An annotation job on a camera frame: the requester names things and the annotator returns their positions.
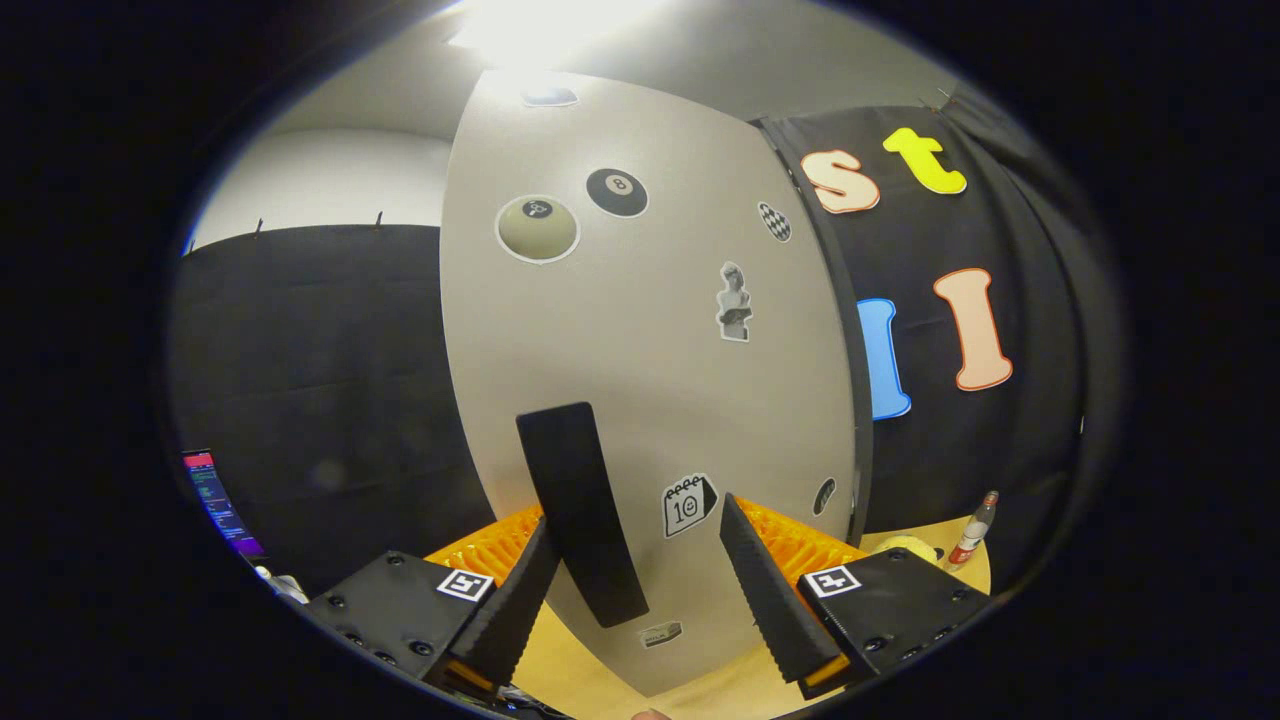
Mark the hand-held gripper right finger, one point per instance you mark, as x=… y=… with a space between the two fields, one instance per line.
x=765 y=590

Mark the computer monitor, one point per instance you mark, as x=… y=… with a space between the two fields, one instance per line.
x=220 y=505

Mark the large ceiling light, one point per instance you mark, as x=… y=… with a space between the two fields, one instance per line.
x=550 y=25

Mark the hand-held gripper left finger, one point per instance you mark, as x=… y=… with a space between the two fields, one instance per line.
x=515 y=610

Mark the dark grey shoe cabinet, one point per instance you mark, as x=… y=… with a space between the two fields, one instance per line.
x=863 y=470

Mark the yellow bun toy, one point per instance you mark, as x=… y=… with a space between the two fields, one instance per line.
x=905 y=548

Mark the red capped bottle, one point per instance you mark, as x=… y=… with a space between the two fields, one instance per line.
x=972 y=535

